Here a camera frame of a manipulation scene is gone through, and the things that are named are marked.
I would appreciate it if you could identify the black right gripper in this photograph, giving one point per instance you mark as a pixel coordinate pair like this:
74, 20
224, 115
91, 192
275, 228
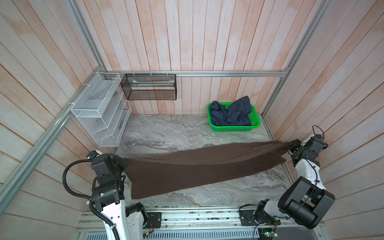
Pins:
290, 146

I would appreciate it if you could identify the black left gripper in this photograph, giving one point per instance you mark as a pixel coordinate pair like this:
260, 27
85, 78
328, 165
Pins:
123, 163

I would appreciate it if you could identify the brown trousers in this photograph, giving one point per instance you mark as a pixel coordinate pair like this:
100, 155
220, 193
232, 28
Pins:
161, 174

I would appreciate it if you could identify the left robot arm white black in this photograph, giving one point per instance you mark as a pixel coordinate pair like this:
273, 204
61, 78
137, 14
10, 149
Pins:
108, 201

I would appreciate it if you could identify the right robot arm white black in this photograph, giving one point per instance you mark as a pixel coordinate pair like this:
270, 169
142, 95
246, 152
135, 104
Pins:
307, 201

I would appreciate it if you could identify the navy blue trousers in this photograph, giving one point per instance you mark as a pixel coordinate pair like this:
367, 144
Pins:
236, 115

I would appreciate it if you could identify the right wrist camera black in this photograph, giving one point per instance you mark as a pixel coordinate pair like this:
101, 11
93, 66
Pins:
313, 147

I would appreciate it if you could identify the white wire mesh shelf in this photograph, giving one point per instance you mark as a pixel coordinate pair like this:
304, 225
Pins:
102, 110

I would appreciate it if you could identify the black mesh wall basket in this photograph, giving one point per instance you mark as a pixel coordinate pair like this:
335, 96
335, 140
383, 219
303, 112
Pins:
150, 87

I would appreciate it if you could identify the aluminium mounting rail base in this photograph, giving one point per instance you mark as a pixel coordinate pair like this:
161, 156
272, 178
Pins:
222, 223

